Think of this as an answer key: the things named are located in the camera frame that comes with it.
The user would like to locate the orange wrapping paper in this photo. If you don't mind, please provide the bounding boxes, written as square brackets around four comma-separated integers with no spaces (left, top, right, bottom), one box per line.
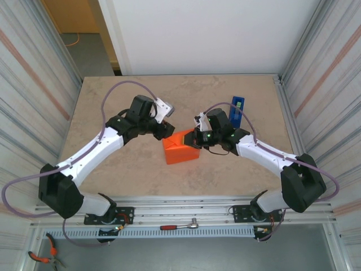
[162,128,201,165]

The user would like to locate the blue tape dispenser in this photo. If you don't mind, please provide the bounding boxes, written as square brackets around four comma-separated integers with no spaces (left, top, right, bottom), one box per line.
[228,96,245,128]

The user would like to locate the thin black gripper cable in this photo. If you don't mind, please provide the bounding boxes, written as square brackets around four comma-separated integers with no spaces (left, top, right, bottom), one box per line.
[208,146,230,156]

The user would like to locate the short aluminium table rail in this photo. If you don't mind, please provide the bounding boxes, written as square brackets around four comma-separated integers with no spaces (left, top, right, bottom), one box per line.
[272,73,321,202]

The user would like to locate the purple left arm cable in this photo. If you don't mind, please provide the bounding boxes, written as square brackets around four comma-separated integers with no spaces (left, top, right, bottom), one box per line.
[2,81,159,248]

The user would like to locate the white door frame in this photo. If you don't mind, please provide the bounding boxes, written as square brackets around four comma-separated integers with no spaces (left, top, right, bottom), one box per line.
[97,0,133,76]

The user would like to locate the long aluminium table rail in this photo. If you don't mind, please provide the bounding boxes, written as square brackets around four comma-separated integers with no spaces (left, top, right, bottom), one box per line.
[29,195,338,228]

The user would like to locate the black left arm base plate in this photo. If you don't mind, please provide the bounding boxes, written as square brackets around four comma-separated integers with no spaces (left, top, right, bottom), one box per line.
[83,207,135,226]

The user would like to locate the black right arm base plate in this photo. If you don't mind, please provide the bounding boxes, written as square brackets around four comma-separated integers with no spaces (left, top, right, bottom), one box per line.
[232,204,284,224]

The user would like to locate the red handled ratchet wrench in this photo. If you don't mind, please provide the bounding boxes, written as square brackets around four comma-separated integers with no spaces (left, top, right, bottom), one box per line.
[160,217,200,231]

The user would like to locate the orange floor cable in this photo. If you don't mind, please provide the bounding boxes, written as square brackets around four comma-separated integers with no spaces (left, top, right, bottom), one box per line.
[64,32,82,48]

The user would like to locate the grey slotted cable duct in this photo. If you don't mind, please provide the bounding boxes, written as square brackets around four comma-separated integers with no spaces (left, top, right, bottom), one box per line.
[42,226,257,239]

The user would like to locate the orange handled pliers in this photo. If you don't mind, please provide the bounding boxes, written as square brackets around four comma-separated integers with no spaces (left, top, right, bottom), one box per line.
[27,232,68,269]

